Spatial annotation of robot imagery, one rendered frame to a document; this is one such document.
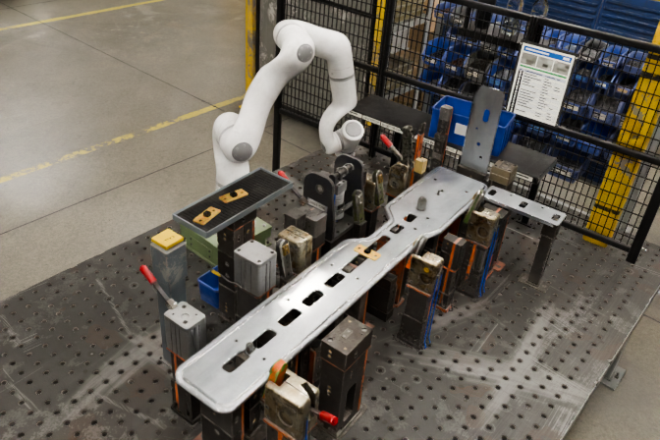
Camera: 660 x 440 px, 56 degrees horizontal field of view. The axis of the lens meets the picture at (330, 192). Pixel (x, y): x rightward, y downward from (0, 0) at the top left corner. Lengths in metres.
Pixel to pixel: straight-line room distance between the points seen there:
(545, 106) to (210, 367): 1.67
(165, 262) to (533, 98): 1.59
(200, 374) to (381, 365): 0.66
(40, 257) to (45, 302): 1.40
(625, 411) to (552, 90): 1.46
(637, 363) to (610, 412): 0.39
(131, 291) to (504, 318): 1.29
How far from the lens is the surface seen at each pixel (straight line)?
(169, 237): 1.71
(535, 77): 2.59
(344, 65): 2.16
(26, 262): 3.67
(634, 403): 3.24
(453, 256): 2.09
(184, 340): 1.62
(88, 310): 2.22
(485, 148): 2.44
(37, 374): 2.07
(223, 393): 1.52
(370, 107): 2.82
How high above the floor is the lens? 2.16
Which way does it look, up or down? 32 degrees down
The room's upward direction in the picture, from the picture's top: 5 degrees clockwise
